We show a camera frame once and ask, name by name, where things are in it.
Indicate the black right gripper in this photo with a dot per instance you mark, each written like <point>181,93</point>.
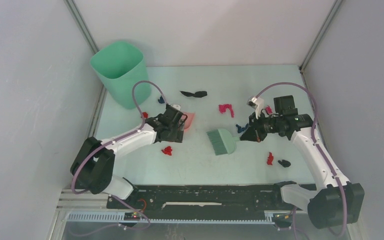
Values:
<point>255,123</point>

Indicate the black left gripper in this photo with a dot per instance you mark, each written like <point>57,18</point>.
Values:
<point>177,136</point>

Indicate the pink plastic dustpan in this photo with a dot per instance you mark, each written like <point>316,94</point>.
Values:
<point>189,121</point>

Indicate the mint green hand brush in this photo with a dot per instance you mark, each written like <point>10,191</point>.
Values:
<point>222,141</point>

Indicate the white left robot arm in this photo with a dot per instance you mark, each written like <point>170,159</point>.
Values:
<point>93,167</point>

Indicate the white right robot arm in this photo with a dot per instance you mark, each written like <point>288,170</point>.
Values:
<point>336,200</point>

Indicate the blue paper scrap centre right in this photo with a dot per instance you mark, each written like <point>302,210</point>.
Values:
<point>241,129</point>

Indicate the red paper scrap near brush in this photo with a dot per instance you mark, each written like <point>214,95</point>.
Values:
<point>167,150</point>

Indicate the blue paper scrap near bin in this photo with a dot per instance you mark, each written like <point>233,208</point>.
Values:
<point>161,100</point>

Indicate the small pink paper scrap right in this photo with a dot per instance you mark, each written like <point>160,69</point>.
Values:
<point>269,110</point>

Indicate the red paper scrap front right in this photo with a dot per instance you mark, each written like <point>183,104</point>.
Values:
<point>270,159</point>

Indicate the large pink paper scrap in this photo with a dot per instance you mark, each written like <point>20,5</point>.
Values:
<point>224,108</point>

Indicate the black paper scrap rear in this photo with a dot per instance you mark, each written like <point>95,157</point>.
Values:
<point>197,94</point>

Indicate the dark paper scrap front right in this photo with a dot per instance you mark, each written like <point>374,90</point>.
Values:
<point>284,163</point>

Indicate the green plastic waste bin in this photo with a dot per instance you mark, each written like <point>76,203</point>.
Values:
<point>120,66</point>

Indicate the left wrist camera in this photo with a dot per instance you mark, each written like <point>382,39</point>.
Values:
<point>176,106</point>

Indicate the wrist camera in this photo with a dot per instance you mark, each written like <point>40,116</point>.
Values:
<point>176,106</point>
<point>258,104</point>

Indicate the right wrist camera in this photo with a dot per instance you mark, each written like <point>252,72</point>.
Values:
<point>258,104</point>

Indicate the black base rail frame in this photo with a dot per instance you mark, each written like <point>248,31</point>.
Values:
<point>220,202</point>

